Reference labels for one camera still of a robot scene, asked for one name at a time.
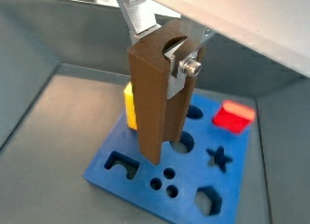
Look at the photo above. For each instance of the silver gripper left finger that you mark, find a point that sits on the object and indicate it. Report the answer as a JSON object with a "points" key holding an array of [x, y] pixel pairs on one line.
{"points": [[139, 18]]}

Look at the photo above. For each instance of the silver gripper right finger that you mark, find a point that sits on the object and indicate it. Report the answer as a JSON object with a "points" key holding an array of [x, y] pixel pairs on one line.
{"points": [[184, 54]]}

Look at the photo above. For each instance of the red rounded block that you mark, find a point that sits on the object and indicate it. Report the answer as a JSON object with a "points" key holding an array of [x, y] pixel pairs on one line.
{"points": [[234, 117]]}

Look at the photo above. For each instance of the yellow slotted block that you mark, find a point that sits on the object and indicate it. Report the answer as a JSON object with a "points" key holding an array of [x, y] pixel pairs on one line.
{"points": [[130, 106]]}

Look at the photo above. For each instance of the blue shape sorter block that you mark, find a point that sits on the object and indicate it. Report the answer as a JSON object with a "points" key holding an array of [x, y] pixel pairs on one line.
{"points": [[193, 187]]}

